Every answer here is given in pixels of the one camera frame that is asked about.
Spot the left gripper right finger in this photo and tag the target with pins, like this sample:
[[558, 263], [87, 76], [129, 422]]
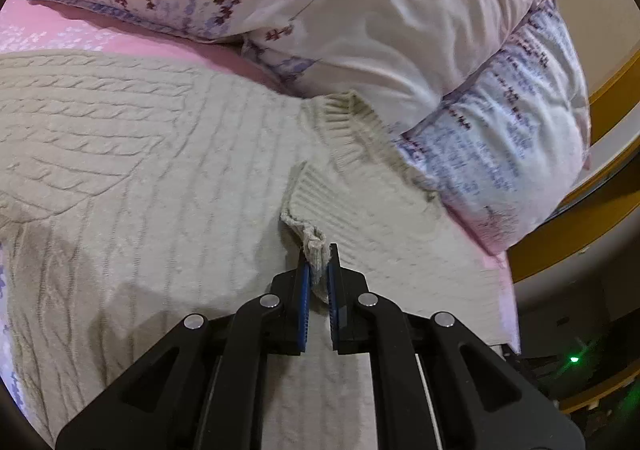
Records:
[[437, 385]]

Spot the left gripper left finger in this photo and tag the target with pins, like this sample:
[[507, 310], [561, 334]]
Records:
[[201, 386]]

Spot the beige cable-knit sweater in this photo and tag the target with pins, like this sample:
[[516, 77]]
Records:
[[135, 191]]

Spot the right floral lavender pillow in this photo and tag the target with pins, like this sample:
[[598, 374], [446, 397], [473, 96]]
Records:
[[482, 101]]

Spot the pink floral bed sheet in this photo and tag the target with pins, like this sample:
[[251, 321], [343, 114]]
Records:
[[32, 27]]

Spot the yellow wooden bed frame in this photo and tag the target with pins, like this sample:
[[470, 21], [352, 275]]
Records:
[[577, 276]]

